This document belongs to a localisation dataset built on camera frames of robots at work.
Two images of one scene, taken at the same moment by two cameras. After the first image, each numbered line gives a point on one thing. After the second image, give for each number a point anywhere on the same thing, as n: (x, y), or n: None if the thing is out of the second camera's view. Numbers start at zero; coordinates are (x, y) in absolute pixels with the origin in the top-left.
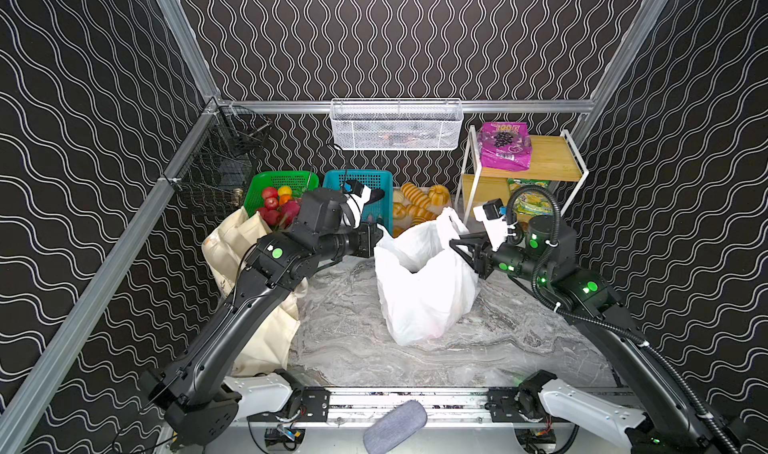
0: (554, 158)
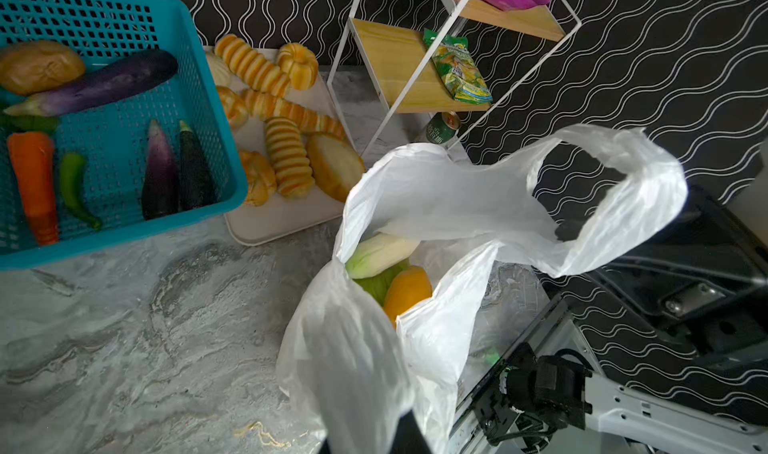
0: (384, 66)
